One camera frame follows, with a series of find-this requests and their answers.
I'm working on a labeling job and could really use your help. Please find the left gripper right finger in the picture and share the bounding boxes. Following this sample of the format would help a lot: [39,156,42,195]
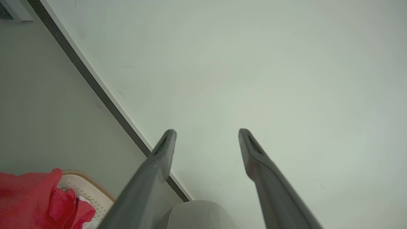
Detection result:
[238,128,323,229]

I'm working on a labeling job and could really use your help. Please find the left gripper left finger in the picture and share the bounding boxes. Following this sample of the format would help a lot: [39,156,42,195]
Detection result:
[97,129,177,229]

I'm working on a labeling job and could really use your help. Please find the plain red garment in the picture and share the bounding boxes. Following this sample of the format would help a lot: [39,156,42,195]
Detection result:
[0,168,96,229]

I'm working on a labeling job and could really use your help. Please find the cream perforated laundry basket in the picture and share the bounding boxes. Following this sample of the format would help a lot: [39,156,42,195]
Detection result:
[57,170,116,229]

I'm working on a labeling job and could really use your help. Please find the grey fabric sofa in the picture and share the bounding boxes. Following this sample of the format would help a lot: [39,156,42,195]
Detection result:
[156,200,239,229]

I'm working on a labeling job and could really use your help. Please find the white and dark baseboard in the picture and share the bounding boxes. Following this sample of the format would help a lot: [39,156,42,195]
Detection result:
[27,0,194,202]

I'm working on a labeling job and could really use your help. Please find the grey metal frame foot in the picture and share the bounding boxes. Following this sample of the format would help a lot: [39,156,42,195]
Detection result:
[0,0,34,23]

